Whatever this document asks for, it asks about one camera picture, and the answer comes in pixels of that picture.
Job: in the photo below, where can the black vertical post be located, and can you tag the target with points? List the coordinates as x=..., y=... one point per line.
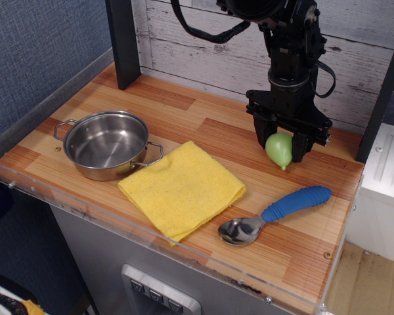
x=377, y=115
x=124, y=42

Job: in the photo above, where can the clear acrylic table guard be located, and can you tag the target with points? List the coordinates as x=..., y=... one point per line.
x=287, y=269

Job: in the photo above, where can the white cabinet with metal top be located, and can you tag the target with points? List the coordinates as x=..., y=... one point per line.
x=371, y=222

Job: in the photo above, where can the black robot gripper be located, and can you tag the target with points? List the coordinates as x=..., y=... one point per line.
x=292, y=109

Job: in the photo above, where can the blue-handled metal spoon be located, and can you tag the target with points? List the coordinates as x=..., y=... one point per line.
x=244, y=231

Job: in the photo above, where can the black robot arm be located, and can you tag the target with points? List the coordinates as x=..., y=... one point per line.
x=294, y=44

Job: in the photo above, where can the green pear-shaped toy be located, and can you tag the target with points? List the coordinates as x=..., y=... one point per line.
x=279, y=149

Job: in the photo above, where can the black vertical post right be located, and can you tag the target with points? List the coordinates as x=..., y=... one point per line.
x=377, y=115

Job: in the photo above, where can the black vertical post left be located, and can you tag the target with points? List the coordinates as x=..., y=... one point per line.
x=124, y=42

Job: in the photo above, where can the silver dispenser button panel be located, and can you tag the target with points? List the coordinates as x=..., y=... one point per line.
x=175, y=301

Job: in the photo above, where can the yellow folded cloth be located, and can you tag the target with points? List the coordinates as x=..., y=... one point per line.
x=183, y=191

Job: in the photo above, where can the stainless steel pot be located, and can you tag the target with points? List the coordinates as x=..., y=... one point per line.
x=108, y=145

